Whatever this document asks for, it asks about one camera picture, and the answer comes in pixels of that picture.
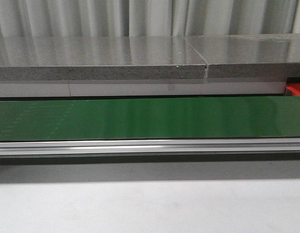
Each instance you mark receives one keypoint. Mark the red plastic bin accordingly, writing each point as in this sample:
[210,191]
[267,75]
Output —
[292,89]

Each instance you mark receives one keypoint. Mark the white pleated curtain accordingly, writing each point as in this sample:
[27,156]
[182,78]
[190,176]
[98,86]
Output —
[147,17]

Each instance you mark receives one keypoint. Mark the white panel under slabs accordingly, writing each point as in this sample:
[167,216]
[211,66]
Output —
[18,90]

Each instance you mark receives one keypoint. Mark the grey stone slab right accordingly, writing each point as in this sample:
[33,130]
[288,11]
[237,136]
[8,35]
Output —
[249,56]

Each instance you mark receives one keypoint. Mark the aluminium conveyor side rail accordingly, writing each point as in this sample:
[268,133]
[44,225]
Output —
[157,146]

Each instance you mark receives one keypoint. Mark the green conveyor belt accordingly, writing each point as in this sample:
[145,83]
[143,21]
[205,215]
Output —
[150,118]

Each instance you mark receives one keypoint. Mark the grey stone slab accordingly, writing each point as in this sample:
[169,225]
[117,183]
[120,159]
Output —
[98,59]
[249,56]

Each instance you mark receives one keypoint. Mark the grey stone slab left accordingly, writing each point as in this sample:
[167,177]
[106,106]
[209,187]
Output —
[98,59]

